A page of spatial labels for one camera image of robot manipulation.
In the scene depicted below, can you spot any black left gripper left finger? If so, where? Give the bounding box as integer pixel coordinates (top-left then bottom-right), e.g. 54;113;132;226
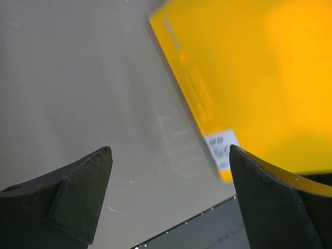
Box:
1;146;113;248

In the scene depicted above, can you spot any yellow plastic folder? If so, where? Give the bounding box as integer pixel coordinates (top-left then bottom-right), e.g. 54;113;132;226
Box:
149;1;331;183

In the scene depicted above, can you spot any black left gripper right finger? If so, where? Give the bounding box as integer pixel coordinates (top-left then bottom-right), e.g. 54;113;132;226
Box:
229;145;331;248

